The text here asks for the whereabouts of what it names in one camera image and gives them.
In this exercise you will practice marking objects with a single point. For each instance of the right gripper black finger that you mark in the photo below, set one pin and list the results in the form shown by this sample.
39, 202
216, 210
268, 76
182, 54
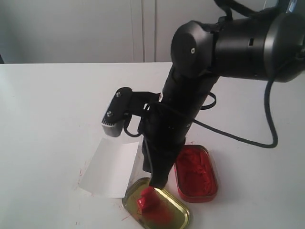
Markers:
159, 176
146, 163

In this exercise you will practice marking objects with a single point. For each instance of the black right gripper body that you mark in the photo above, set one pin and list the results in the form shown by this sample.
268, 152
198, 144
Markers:
164, 128

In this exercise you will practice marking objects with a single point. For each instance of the red stamp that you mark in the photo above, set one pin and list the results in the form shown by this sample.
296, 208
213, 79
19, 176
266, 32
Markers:
148, 200

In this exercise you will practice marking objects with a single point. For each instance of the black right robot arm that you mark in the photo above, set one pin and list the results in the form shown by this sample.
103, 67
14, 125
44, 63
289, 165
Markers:
264, 45

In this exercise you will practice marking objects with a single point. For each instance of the red ink pad tin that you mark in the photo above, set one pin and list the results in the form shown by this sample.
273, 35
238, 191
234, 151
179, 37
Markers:
195, 177

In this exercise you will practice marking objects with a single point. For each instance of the white paper sheet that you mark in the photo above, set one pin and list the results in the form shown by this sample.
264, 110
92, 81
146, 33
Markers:
110, 169

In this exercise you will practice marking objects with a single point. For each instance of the gold tin lid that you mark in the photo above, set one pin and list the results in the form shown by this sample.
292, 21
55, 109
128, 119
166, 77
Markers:
155, 208

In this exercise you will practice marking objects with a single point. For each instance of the white cabinet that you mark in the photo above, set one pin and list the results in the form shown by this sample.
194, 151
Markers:
65, 31

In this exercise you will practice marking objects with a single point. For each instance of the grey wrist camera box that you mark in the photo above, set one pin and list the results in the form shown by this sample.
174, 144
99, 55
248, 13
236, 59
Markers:
113, 119

